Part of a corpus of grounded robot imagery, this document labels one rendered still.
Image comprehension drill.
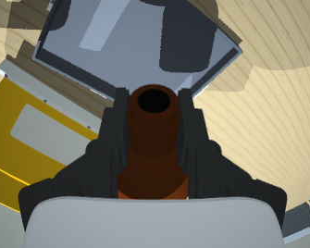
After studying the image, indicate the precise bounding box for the brown bottle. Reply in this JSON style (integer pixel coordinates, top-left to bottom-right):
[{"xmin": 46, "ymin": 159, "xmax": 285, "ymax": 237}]
[{"xmin": 118, "ymin": 84, "xmax": 189, "ymax": 200}]

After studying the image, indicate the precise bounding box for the grey rectangular tray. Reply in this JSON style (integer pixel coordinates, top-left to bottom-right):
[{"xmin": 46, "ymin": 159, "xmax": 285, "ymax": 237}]
[{"xmin": 31, "ymin": 0, "xmax": 243, "ymax": 101}]

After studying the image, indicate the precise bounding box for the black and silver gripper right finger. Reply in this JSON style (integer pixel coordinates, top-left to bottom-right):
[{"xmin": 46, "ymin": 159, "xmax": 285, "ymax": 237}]
[{"xmin": 176, "ymin": 88, "xmax": 287, "ymax": 229}]

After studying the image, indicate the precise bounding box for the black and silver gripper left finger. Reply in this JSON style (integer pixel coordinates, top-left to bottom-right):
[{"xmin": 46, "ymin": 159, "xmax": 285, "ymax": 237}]
[{"xmin": 18, "ymin": 87, "xmax": 130, "ymax": 231}]

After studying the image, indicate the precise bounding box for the yellow divided crate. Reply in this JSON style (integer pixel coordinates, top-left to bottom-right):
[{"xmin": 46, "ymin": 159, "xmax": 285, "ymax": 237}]
[{"xmin": 0, "ymin": 77, "xmax": 98, "ymax": 212}]

